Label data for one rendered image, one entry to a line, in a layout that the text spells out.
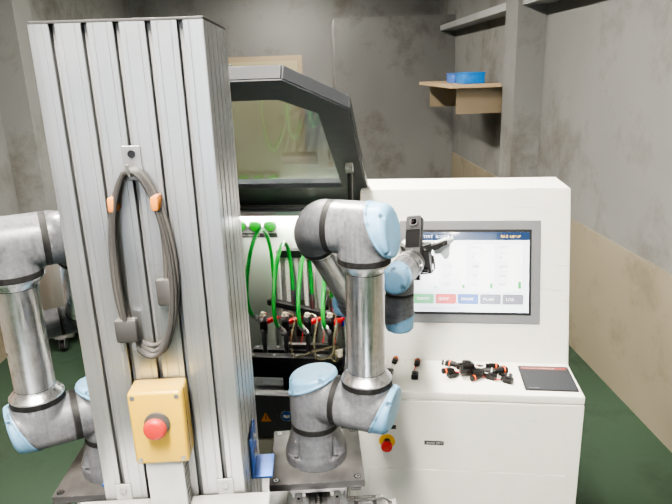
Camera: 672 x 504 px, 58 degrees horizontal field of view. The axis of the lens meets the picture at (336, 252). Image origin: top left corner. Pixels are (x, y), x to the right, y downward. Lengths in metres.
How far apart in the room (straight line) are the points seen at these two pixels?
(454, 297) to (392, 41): 5.98
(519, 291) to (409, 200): 0.48
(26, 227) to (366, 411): 0.81
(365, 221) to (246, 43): 7.63
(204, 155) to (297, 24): 7.84
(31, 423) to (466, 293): 1.35
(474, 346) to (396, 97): 5.96
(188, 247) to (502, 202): 1.35
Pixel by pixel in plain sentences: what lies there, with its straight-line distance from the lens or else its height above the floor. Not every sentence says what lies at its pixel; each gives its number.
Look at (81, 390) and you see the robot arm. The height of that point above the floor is 1.27.
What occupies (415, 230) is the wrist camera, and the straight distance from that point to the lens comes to 1.70.
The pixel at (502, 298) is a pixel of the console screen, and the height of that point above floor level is 1.19.
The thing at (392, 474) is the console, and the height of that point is 0.68.
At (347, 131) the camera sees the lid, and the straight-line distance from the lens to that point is 1.72.
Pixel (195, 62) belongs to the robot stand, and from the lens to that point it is 0.94.
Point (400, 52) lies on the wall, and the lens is 7.87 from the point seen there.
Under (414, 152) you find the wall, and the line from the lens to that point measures 7.96.
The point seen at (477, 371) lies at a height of 1.01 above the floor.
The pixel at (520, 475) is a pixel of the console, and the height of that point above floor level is 0.69.
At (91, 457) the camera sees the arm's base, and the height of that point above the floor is 1.10.
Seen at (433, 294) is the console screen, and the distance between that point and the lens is 2.11.
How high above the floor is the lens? 1.95
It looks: 17 degrees down
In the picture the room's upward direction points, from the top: 2 degrees counter-clockwise
